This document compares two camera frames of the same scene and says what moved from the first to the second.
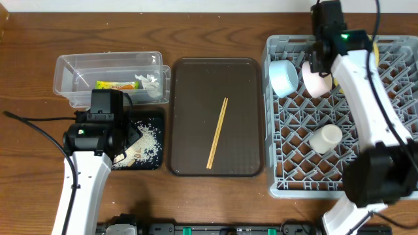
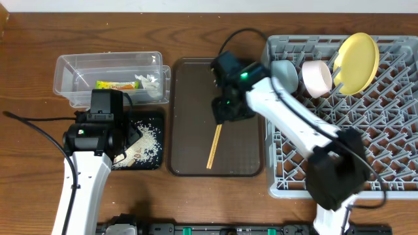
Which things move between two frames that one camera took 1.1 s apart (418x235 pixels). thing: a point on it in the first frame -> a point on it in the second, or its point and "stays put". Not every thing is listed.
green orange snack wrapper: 117,85 stays put
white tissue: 149,83 stays put
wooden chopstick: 219,131 stays put
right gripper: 314,67 -> 221,115
